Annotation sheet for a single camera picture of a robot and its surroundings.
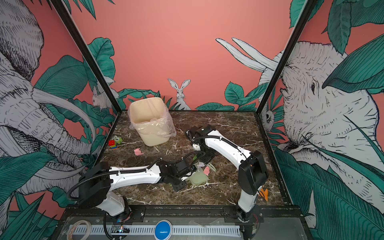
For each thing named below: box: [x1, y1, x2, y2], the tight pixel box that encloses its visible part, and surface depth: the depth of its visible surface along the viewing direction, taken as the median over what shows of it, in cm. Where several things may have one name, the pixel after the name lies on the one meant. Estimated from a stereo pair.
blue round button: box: [154, 219, 173, 240], surface depth 70 cm
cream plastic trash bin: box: [129, 97, 175, 147], surface depth 92 cm
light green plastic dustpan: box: [186, 164, 210, 185], surface depth 87 cm
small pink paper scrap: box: [134, 148, 145, 156], surface depth 98 cm
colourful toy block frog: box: [108, 135, 123, 150], surface depth 100 cm
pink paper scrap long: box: [203, 166, 210, 176], surface depth 90 cm
